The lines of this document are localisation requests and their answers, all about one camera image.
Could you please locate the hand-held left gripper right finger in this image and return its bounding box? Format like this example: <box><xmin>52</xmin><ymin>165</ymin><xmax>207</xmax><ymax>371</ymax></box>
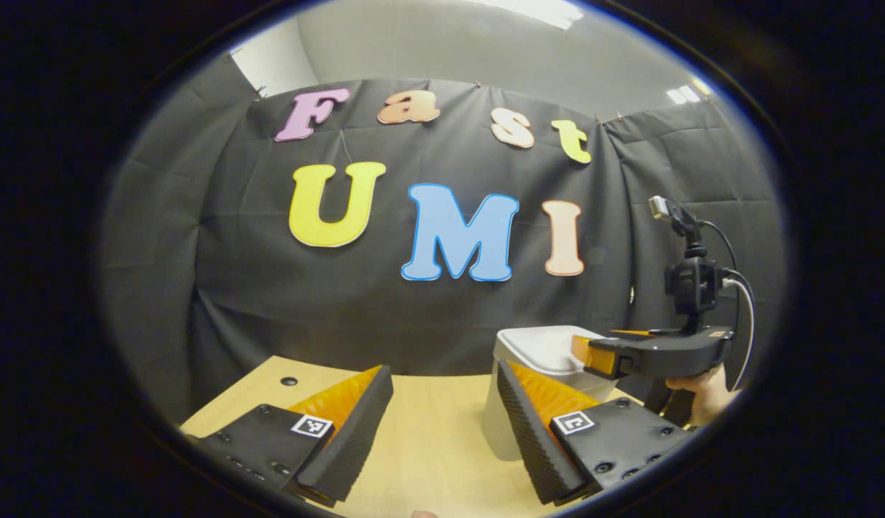
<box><xmin>497</xmin><ymin>360</ymin><xmax>695</xmax><ymax>506</ymax></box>

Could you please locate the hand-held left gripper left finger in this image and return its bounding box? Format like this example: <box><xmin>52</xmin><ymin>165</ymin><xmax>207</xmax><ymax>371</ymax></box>
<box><xmin>183</xmin><ymin>364</ymin><xmax>394</xmax><ymax>508</ymax></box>

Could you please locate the white desktop garbage bin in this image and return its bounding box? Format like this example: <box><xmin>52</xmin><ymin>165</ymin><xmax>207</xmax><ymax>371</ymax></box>
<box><xmin>482</xmin><ymin>325</ymin><xmax>630</xmax><ymax>461</ymax></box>

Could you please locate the wooden desktop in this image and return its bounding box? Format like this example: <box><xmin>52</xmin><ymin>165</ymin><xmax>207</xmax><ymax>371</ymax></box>
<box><xmin>180</xmin><ymin>355</ymin><xmax>652</xmax><ymax>518</ymax></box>

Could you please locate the black backdrop cloth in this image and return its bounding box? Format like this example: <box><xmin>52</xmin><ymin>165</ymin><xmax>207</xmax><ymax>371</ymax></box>
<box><xmin>97</xmin><ymin>54</ymin><xmax>785</xmax><ymax>425</ymax></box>

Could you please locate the small ceiling light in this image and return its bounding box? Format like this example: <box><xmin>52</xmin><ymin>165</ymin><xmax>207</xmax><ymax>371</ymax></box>
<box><xmin>666</xmin><ymin>78</ymin><xmax>715</xmax><ymax>105</ymax></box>

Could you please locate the large ceiling light panel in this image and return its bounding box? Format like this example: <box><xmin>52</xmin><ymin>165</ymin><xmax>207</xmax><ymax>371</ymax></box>
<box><xmin>478</xmin><ymin>0</ymin><xmax>584</xmax><ymax>29</ymax></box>

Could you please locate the grey cable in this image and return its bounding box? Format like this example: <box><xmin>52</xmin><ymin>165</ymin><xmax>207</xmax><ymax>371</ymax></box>
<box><xmin>722</xmin><ymin>277</ymin><xmax>756</xmax><ymax>393</ymax></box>

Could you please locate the black cable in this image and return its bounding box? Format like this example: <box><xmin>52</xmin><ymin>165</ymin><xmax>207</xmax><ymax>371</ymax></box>
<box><xmin>702</xmin><ymin>219</ymin><xmax>745</xmax><ymax>278</ymax></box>

